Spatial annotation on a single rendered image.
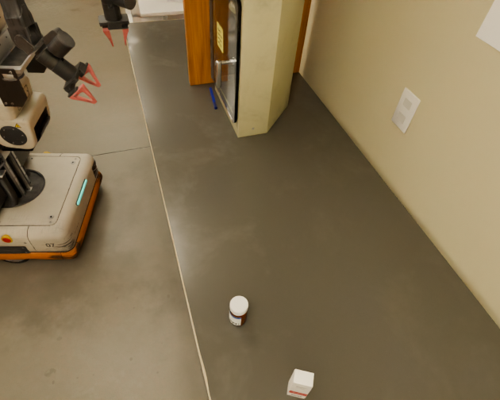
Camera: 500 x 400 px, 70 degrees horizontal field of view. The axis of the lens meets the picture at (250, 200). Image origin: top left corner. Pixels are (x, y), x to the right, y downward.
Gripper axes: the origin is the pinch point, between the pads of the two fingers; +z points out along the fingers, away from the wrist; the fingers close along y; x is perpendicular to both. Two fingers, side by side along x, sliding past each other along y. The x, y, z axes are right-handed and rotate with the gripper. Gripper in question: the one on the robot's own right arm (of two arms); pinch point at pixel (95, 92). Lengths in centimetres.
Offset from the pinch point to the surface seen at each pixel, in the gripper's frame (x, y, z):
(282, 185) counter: -42, -40, 44
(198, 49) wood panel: -30.8, 19.7, 19.2
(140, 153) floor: 75, 80, 76
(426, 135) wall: -84, -42, 52
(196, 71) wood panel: -24.2, 19.0, 25.4
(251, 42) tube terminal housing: -56, -14, 13
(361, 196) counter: -61, -46, 59
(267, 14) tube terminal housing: -64, -13, 10
